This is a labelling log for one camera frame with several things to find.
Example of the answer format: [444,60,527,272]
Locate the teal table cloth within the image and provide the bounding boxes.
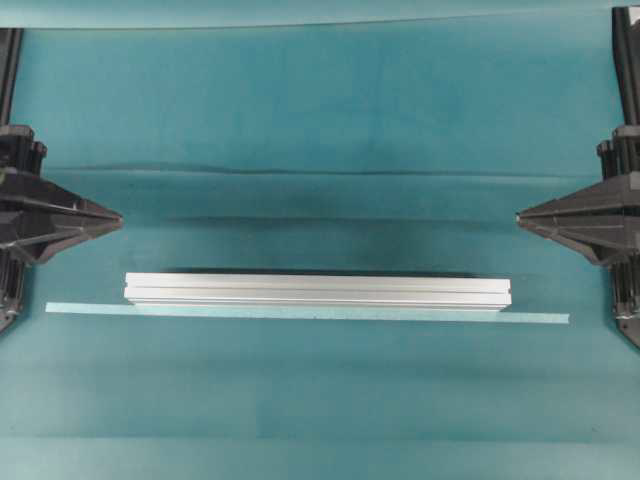
[1,1,639,479]

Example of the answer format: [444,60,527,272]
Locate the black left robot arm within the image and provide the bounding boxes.
[1,28,123,265]

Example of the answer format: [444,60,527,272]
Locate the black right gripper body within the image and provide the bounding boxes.
[553,172,639,265]

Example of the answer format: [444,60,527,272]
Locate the light teal tape strip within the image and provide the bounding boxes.
[45,302,569,325]

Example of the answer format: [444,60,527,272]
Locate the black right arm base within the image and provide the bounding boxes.
[609,254,640,349]

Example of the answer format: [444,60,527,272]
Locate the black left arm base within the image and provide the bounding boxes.
[1,250,25,333]

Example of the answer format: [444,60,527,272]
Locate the silver aluminium extrusion rail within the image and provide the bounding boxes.
[124,272,512,310]

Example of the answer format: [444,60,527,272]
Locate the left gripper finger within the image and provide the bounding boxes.
[77,218,123,240]
[74,198,122,220]

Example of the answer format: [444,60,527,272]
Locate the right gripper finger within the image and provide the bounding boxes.
[517,219,562,241]
[516,199,558,221]

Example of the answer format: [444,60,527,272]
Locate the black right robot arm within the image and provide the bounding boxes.
[516,6,639,267]

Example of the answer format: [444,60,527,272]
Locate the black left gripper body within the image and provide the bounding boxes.
[1,168,84,264]

